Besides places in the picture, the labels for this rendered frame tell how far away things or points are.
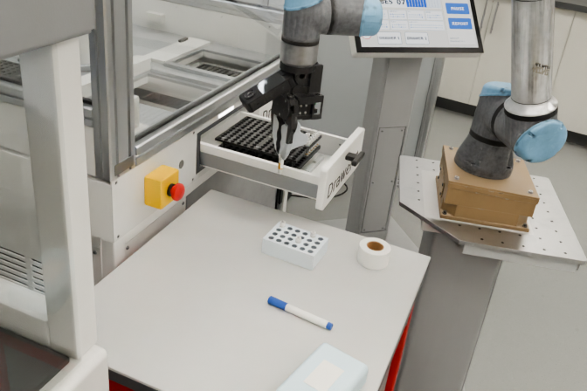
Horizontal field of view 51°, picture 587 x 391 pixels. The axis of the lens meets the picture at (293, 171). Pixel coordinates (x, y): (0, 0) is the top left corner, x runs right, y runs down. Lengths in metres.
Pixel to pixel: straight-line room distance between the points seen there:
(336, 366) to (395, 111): 1.55
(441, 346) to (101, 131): 1.18
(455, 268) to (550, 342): 0.94
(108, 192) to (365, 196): 1.52
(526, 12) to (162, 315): 0.94
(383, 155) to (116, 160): 1.48
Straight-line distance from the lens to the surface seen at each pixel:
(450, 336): 1.90
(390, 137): 2.52
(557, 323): 2.74
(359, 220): 2.67
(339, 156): 1.47
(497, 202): 1.63
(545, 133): 1.49
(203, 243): 1.40
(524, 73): 1.44
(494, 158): 1.64
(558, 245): 1.67
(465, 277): 1.78
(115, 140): 1.25
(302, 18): 1.20
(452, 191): 1.60
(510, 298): 2.78
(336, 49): 3.31
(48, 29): 0.66
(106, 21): 1.15
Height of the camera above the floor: 1.56
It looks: 27 degrees down
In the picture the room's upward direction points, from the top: 6 degrees clockwise
